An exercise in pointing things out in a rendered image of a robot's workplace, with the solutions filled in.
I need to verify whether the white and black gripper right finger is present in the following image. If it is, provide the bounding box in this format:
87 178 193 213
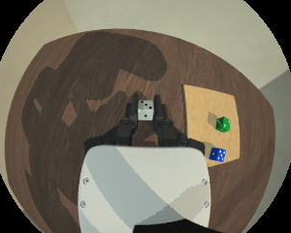
152 94 205 157

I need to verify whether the blue die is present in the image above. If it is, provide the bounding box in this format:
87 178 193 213
209 148 226 162

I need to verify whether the white die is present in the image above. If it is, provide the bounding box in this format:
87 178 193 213
138 100 154 120

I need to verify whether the green die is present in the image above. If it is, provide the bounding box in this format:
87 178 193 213
215 116 230 132

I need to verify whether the tan mat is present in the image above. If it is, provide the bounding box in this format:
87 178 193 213
183 84 240 167

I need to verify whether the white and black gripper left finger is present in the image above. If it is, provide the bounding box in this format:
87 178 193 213
84 93 139 155

